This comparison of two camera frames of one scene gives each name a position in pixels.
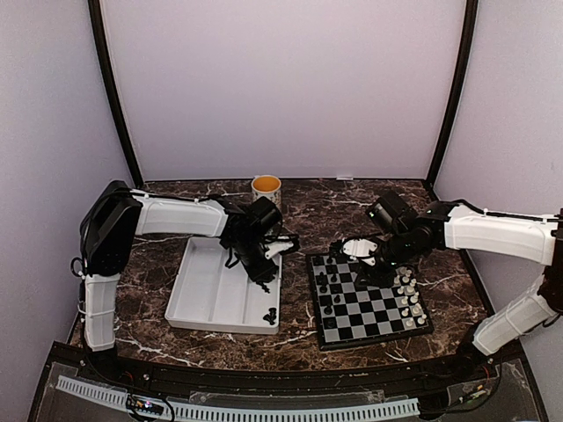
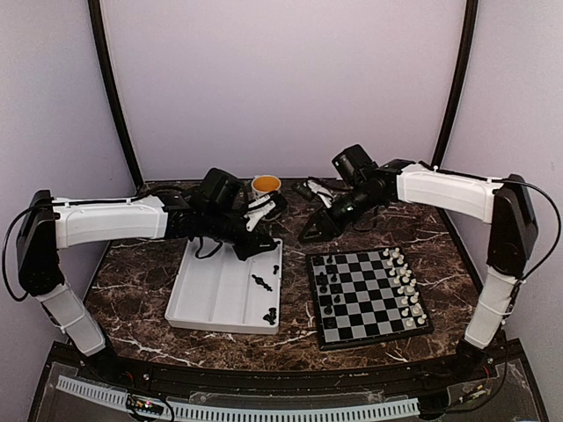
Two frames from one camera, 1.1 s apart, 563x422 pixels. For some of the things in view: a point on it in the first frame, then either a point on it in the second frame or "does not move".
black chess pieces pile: x=269 y=317 does not move
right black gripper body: x=385 y=278 -> x=341 y=221
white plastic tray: x=209 y=296 does not move
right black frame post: x=460 y=88 does not move
